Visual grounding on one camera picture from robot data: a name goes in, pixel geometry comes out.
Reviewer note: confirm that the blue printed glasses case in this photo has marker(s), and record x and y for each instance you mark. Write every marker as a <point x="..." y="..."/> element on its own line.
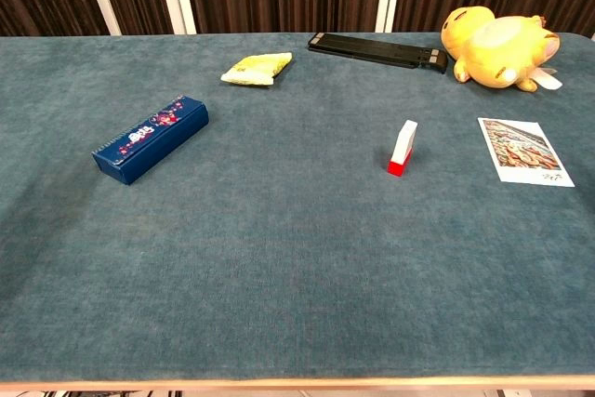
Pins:
<point x="149" y="141"/>

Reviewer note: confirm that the yellow plush toy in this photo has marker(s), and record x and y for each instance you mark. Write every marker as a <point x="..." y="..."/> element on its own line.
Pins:
<point x="502" y="48"/>

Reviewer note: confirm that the red and white block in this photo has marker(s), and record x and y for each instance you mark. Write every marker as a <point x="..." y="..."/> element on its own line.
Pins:
<point x="402" y="146"/>

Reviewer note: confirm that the black folding stand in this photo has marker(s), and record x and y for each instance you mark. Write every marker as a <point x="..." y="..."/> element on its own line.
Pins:
<point x="372" y="49"/>

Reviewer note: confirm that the teal felt table cover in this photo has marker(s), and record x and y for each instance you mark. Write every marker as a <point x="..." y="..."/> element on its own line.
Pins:
<point x="279" y="253"/>

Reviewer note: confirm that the yellow snack packet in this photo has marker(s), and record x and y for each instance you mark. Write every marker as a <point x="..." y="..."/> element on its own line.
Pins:
<point x="255" y="69"/>

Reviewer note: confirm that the white bordered photo card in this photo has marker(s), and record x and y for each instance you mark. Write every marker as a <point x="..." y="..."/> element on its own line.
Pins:
<point x="520" y="150"/>

